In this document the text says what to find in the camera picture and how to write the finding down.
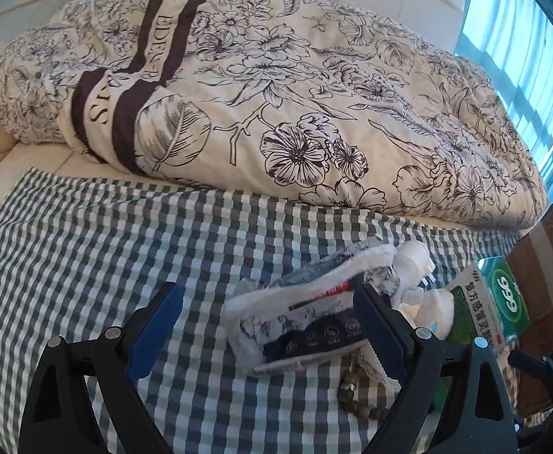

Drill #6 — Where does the white small bottle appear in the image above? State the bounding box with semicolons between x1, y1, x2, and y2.
393;241;435;290

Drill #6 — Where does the white plush toy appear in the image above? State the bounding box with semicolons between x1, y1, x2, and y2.
393;288;455;340

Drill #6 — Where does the dark bead bracelet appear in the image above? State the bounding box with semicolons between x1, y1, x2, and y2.
335;353;391;421

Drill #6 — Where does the brown cardboard box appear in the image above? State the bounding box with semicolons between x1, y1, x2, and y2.
505;202;553;417

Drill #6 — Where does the floral patterned duvet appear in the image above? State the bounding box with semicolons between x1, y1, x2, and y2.
0;0;547;229

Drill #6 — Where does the checkered gingham cloth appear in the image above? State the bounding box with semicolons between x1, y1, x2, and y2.
0;169;519;453

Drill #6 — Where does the floral tissue pack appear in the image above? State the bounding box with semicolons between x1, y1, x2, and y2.
220;237;397;376

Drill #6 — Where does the teal window curtain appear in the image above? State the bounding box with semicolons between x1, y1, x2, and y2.
455;0;553;202

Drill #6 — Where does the green 999 medicine box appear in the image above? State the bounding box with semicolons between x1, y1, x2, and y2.
447;256;530;354

